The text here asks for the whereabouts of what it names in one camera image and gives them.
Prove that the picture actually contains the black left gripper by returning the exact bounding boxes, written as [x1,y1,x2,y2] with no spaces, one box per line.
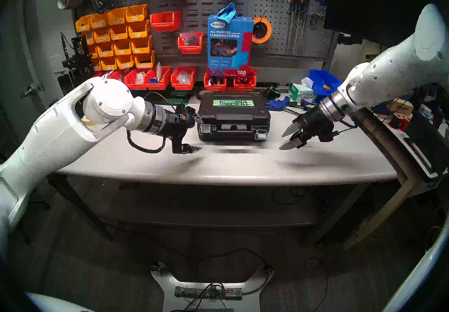
[162,104,205,154]

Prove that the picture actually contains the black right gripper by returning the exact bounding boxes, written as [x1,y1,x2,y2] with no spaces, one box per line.
[279,106,335,151]

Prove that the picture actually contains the black plastic tool box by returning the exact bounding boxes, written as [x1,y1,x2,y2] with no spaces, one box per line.
[197,92,271,142]

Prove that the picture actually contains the green white Kimtech tissue box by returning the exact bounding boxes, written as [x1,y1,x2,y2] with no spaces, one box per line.
[288,82,318,103]

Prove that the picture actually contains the blue cleaning cloths box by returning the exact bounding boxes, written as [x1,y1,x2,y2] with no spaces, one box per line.
[207,14,254,77]

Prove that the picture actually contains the small cardboard box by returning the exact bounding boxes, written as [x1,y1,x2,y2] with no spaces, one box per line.
[389,98,415,117]

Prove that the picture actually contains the blue plastic clamp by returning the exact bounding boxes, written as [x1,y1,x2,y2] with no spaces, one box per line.
[265,96,291,111]

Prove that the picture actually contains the green cutting mat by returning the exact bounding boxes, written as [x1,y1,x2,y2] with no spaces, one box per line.
[154,94,192,106]

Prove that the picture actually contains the large blue plastic bin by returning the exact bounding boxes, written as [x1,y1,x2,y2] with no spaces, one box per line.
[309,69,343,96]

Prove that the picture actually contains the orange tape roll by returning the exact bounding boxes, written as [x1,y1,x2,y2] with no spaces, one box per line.
[252,17,272,44]

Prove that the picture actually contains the wooden side table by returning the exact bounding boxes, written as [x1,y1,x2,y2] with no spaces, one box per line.
[342,48,449,249]

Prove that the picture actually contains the blue microfiber cloth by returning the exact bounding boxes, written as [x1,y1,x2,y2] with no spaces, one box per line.
[217,2,237,24]

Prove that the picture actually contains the dark grey pegboard panel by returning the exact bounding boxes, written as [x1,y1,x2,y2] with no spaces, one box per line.
[72,0,339,62]

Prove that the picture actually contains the black equipment case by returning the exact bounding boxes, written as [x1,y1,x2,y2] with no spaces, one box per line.
[403,111,449,183]

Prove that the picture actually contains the black metal fixture stand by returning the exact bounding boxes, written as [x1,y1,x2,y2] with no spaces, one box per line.
[58,33,93,94]

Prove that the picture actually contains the black power strip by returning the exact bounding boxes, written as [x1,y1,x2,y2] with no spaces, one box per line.
[174,286,243,300]

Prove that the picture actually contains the black braided left wrist cable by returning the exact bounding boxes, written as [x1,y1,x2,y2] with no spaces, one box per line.
[126,92,176,154]

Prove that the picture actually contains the white wall switch plate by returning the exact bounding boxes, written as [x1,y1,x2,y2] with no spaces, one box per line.
[49,55,64,74]

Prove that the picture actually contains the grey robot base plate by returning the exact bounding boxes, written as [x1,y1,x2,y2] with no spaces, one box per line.
[150,261,274,312]

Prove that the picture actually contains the silver door lever handle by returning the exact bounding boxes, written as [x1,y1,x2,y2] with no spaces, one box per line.
[20,82,43,98]

